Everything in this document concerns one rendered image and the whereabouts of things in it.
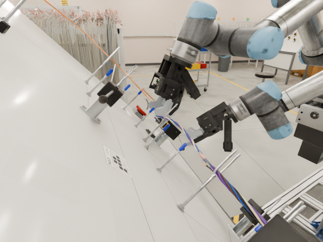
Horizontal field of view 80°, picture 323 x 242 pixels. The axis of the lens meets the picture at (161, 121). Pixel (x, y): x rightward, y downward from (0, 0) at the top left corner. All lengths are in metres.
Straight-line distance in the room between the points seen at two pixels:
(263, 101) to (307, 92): 0.19
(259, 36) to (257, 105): 0.23
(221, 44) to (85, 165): 0.50
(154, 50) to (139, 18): 1.37
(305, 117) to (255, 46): 0.64
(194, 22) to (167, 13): 8.36
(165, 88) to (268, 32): 0.28
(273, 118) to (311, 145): 0.49
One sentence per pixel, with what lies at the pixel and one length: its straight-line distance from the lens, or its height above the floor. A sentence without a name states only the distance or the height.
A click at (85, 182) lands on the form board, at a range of 0.21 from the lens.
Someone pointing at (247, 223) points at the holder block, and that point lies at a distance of 0.65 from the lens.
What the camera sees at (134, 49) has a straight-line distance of 8.76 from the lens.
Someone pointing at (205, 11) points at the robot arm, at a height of 1.48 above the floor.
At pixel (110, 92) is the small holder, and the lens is 0.34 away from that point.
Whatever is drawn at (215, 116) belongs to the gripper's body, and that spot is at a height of 1.16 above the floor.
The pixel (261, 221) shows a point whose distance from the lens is 0.31.
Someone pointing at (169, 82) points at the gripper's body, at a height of 1.30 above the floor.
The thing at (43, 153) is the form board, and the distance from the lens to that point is 0.20.
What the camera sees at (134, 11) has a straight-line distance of 8.76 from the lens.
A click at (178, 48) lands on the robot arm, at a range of 0.57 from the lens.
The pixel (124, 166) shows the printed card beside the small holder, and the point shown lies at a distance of 0.30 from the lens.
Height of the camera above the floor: 1.43
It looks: 25 degrees down
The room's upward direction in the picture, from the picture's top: straight up
